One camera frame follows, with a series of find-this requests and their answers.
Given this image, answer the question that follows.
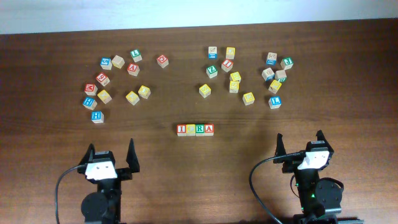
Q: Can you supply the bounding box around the blue 5 block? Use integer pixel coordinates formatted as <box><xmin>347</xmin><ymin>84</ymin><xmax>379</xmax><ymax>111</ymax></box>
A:
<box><xmin>100</xmin><ymin>57</ymin><xmax>113</xmax><ymax>70</ymax></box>

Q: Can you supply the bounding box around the yellow slash block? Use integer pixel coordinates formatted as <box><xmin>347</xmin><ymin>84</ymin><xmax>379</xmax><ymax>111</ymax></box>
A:
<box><xmin>269</xmin><ymin>80</ymin><xmax>282</xmax><ymax>94</ymax></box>

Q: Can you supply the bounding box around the blue H block far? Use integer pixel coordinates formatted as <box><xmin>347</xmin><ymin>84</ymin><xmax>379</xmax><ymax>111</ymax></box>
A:
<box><xmin>83</xmin><ymin>97</ymin><xmax>97</xmax><ymax>110</ymax></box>

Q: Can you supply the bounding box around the yellow O block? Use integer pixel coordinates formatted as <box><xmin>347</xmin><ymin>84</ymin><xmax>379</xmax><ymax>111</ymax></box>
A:
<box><xmin>138</xmin><ymin>85</ymin><xmax>151</xmax><ymax>99</ymax></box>

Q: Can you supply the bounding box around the blue-side block top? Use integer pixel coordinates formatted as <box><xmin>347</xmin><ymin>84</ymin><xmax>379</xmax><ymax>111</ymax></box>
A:
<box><xmin>208</xmin><ymin>46</ymin><xmax>218</xmax><ymax>59</ymax></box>

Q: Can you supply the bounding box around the yellow G block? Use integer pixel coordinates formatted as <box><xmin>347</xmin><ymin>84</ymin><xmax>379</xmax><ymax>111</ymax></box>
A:
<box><xmin>126</xmin><ymin>91</ymin><xmax>139</xmax><ymax>105</ymax></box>

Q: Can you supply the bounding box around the blue L block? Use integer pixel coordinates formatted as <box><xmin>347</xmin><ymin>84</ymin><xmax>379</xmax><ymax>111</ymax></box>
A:
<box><xmin>269</xmin><ymin>96</ymin><xmax>282</xmax><ymax>110</ymax></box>

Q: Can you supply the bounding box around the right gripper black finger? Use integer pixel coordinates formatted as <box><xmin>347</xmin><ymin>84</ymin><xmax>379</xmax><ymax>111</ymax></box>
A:
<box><xmin>316</xmin><ymin>130</ymin><xmax>333</xmax><ymax>152</ymax></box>
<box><xmin>275</xmin><ymin>133</ymin><xmax>286</xmax><ymax>156</ymax></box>

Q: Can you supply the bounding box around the blue H block near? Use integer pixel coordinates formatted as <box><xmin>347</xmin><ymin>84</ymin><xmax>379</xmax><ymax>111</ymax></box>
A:
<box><xmin>91</xmin><ymin>111</ymin><xmax>104</xmax><ymax>124</ymax></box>

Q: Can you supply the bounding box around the red i block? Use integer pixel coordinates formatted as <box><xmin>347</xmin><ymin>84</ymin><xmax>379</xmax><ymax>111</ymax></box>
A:
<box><xmin>177</xmin><ymin>124</ymin><xmax>187</xmax><ymax>136</ymax></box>
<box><xmin>221</xmin><ymin>59</ymin><xmax>233</xmax><ymax>72</ymax></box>

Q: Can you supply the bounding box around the red M block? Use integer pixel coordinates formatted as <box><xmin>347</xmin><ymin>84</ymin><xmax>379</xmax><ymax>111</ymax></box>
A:
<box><xmin>84</xmin><ymin>83</ymin><xmax>98</xmax><ymax>96</ymax></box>

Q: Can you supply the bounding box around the red a block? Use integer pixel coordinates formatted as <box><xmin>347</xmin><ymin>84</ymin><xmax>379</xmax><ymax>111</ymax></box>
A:
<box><xmin>127</xmin><ymin>63</ymin><xmax>140</xmax><ymax>77</ymax></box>
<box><xmin>205</xmin><ymin>124</ymin><xmax>215</xmax><ymax>136</ymax></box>

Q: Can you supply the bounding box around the blue X block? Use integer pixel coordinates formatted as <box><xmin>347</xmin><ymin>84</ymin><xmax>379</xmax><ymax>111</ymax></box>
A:
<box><xmin>266</xmin><ymin>52</ymin><xmax>277</xmax><ymax>66</ymax></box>

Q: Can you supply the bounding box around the yellow block pair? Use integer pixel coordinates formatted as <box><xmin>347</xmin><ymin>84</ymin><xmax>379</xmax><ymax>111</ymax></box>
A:
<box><xmin>229</xmin><ymin>81</ymin><xmax>239</xmax><ymax>93</ymax></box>
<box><xmin>229</xmin><ymin>72</ymin><xmax>241</xmax><ymax>83</ymax></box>

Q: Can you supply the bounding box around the red C block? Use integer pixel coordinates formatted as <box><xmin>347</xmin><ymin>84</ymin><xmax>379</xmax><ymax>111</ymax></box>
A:
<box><xmin>156</xmin><ymin>55</ymin><xmax>169</xmax><ymax>68</ymax></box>

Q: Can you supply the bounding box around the green R block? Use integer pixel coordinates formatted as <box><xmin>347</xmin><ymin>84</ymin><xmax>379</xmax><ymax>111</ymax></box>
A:
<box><xmin>195</xmin><ymin>124</ymin><xmax>205</xmax><ymax>136</ymax></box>

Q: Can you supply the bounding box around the red 6 block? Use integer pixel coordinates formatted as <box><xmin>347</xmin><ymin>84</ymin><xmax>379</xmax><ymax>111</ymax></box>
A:
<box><xmin>96</xmin><ymin>72</ymin><xmax>110</xmax><ymax>86</ymax></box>

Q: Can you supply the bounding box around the yellow block centre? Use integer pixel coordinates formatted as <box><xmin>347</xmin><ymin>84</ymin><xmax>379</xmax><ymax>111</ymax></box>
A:
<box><xmin>199</xmin><ymin>84</ymin><xmax>211</xmax><ymax>98</ymax></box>

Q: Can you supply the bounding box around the blue h block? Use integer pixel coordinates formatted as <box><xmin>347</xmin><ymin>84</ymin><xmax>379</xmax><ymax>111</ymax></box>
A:
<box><xmin>91</xmin><ymin>111</ymin><xmax>104</xmax><ymax>124</ymax></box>
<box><xmin>83</xmin><ymin>97</ymin><xmax>97</xmax><ymax>110</ymax></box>

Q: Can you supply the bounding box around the green L block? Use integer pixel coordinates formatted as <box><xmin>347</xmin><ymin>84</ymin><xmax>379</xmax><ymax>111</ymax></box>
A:
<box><xmin>130</xmin><ymin>49</ymin><xmax>142</xmax><ymax>62</ymax></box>

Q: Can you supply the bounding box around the yellow E block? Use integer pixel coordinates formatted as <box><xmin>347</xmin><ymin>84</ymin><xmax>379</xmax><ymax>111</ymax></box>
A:
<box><xmin>243</xmin><ymin>92</ymin><xmax>255</xmax><ymax>106</ymax></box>

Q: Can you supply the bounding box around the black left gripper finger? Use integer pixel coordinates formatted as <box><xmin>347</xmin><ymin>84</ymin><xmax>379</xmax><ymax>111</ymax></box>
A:
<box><xmin>126</xmin><ymin>138</ymin><xmax>140</xmax><ymax>173</ymax></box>
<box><xmin>79</xmin><ymin>144</ymin><xmax>95</xmax><ymax>165</ymax></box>

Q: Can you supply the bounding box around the plain yellow-side block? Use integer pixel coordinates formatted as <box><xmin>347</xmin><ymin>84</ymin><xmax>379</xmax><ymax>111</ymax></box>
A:
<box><xmin>111</xmin><ymin>55</ymin><xmax>125</xmax><ymax>69</ymax></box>

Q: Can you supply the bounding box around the green-side R block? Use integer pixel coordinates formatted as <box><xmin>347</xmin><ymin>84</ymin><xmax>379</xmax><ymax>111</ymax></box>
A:
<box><xmin>274</xmin><ymin>70</ymin><xmax>287</xmax><ymax>83</ymax></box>

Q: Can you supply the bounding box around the yellow block beside H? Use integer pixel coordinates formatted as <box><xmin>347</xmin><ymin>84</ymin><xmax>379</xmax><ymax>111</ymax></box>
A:
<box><xmin>97</xmin><ymin>90</ymin><xmax>112</xmax><ymax>104</ymax></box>

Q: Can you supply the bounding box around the yellow block lower pair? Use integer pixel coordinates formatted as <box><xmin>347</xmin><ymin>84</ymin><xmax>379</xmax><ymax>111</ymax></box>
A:
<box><xmin>229</xmin><ymin>81</ymin><xmax>239</xmax><ymax>93</ymax></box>

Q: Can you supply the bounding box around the green J block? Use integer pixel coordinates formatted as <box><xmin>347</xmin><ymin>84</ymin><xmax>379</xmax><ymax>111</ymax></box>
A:
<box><xmin>280</xmin><ymin>57</ymin><xmax>294</xmax><ymax>70</ymax></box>

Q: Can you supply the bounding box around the green Z block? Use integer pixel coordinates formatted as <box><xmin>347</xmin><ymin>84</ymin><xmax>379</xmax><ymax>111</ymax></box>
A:
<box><xmin>206</xmin><ymin>65</ymin><xmax>218</xmax><ymax>78</ymax></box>

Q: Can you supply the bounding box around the blue block middle right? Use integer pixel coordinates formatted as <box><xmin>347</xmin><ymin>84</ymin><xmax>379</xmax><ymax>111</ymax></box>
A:
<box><xmin>262</xmin><ymin>68</ymin><xmax>275</xmax><ymax>82</ymax></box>

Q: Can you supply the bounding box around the yellow block upper pair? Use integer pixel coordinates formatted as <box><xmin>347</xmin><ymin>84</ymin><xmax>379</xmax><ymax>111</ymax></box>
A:
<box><xmin>229</xmin><ymin>72</ymin><xmax>241</xmax><ymax>83</ymax></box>

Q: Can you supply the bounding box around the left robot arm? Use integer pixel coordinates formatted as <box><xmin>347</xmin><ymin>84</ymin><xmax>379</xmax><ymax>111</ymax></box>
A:
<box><xmin>78</xmin><ymin>139</ymin><xmax>140</xmax><ymax>224</ymax></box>

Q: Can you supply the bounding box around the yellow C block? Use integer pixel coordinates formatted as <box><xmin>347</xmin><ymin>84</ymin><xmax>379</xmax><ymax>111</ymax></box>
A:
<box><xmin>186</xmin><ymin>124</ymin><xmax>196</xmax><ymax>136</ymax></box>

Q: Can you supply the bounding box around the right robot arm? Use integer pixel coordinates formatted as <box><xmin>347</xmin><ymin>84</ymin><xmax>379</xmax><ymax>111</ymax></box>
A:
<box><xmin>274</xmin><ymin>130</ymin><xmax>364</xmax><ymax>224</ymax></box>

